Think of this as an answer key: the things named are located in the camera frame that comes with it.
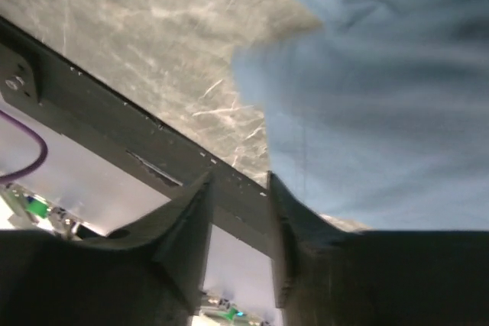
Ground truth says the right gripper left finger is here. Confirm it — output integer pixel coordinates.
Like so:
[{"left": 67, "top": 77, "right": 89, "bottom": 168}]
[{"left": 1, "top": 175, "right": 212, "bottom": 325}]

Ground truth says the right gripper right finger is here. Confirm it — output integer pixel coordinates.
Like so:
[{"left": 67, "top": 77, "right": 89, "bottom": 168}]
[{"left": 267, "top": 173, "right": 488, "bottom": 325}]

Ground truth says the blue t shirt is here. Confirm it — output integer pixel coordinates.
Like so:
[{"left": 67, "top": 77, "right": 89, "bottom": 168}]
[{"left": 232, "top": 0, "right": 488, "bottom": 230}]

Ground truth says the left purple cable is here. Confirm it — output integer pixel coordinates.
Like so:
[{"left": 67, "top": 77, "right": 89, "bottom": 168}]
[{"left": 0, "top": 108, "right": 49, "bottom": 184}]

